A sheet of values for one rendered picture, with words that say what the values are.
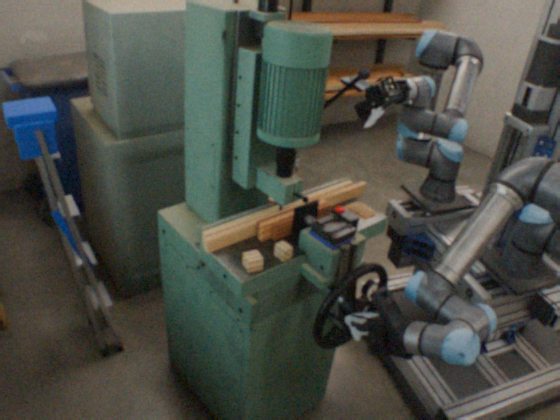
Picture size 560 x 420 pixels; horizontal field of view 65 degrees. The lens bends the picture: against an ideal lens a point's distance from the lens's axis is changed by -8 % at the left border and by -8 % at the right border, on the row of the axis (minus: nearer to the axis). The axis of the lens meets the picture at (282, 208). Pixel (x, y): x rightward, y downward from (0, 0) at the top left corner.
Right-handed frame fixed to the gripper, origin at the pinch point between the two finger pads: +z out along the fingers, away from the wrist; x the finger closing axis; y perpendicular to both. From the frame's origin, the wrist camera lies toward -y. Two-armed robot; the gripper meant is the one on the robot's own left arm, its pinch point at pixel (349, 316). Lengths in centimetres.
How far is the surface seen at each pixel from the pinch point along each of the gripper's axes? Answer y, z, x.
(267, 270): -13.5, 19.7, -8.7
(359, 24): -138, 168, 220
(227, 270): -15.7, 25.2, -17.7
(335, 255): -14.0, 8.5, 6.5
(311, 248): -16.0, 16.6, 5.2
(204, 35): -82, 32, -7
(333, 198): -26, 31, 30
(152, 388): 43, 104, -24
